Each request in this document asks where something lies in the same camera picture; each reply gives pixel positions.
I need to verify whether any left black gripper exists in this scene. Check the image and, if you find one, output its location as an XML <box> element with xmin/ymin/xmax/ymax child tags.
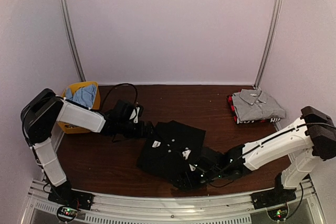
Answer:
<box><xmin>118</xmin><ymin>119</ymin><xmax>157</xmax><ymax>138</ymax></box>

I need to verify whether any black long sleeve shirt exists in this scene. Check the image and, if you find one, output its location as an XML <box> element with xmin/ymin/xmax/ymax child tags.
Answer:
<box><xmin>136</xmin><ymin>120</ymin><xmax>224</xmax><ymax>185</ymax></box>

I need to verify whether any yellow plastic basket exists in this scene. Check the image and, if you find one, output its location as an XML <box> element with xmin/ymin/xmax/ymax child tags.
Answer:
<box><xmin>58</xmin><ymin>81</ymin><xmax>101</xmax><ymax>134</ymax></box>

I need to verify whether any grey shirt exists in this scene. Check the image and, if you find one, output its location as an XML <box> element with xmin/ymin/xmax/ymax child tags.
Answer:
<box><xmin>232</xmin><ymin>89</ymin><xmax>286</xmax><ymax>121</ymax></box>

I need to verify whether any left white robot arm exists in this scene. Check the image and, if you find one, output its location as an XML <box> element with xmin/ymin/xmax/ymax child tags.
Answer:
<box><xmin>20</xmin><ymin>89</ymin><xmax>153</xmax><ymax>205</ymax></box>

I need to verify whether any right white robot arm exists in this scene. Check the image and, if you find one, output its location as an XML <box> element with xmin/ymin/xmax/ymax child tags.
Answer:
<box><xmin>173</xmin><ymin>106</ymin><xmax>335</xmax><ymax>204</ymax></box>

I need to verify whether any light blue shirt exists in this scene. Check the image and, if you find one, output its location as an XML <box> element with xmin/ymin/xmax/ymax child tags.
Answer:
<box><xmin>64</xmin><ymin>83</ymin><xmax>98</xmax><ymax>108</ymax></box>

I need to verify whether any red black plaid shirt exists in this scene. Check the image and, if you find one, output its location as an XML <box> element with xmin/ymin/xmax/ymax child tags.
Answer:
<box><xmin>227</xmin><ymin>95</ymin><xmax>239</xmax><ymax>124</ymax></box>

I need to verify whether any black printed folded shirt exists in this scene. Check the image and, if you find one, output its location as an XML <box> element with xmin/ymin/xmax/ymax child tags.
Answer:
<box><xmin>234</xmin><ymin>116</ymin><xmax>281</xmax><ymax>124</ymax></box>

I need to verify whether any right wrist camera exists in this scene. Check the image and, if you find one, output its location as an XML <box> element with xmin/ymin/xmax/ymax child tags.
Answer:
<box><xmin>182</xmin><ymin>147</ymin><xmax>224</xmax><ymax>173</ymax></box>

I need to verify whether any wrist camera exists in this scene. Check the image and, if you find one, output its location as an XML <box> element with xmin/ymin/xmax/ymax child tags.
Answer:
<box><xmin>182</xmin><ymin>147</ymin><xmax>224</xmax><ymax>173</ymax></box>
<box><xmin>110</xmin><ymin>99</ymin><xmax>144</xmax><ymax>123</ymax></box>

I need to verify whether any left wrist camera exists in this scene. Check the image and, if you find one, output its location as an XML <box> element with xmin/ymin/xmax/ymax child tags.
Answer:
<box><xmin>110</xmin><ymin>99</ymin><xmax>144</xmax><ymax>123</ymax></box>

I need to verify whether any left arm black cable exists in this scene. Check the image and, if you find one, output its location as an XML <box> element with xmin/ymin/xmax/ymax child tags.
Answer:
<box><xmin>101</xmin><ymin>83</ymin><xmax>139</xmax><ymax>112</ymax></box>

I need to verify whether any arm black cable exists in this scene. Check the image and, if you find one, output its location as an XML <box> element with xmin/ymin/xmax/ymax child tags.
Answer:
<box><xmin>207</xmin><ymin>150</ymin><xmax>253</xmax><ymax>188</ymax></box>
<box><xmin>101</xmin><ymin>83</ymin><xmax>139</xmax><ymax>112</ymax></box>

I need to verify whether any front aluminium rail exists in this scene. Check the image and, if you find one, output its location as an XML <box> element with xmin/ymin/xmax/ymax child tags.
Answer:
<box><xmin>18</xmin><ymin>179</ymin><xmax>327</xmax><ymax>223</ymax></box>

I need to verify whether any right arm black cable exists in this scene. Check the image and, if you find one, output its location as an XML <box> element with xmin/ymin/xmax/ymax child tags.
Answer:
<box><xmin>207</xmin><ymin>150</ymin><xmax>253</xmax><ymax>188</ymax></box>

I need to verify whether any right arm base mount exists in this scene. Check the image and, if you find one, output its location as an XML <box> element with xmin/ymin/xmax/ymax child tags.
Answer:
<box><xmin>251</xmin><ymin>173</ymin><xmax>296</xmax><ymax>222</ymax></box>

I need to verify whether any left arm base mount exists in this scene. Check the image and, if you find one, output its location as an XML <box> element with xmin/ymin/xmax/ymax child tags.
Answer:
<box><xmin>43</xmin><ymin>180</ymin><xmax>94</xmax><ymax>223</ymax></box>

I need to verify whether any left aluminium frame post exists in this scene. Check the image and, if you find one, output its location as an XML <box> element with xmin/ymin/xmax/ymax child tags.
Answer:
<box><xmin>59</xmin><ymin>0</ymin><xmax>86</xmax><ymax>82</ymax></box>

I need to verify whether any aluminium frame post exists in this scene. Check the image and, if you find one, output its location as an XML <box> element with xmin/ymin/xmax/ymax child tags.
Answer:
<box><xmin>59</xmin><ymin>0</ymin><xmax>86</xmax><ymax>82</ymax></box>
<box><xmin>254</xmin><ymin>0</ymin><xmax>283</xmax><ymax>90</ymax></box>

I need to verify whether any right aluminium frame post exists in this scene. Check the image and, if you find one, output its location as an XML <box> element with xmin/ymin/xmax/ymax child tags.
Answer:
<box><xmin>254</xmin><ymin>0</ymin><xmax>283</xmax><ymax>90</ymax></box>

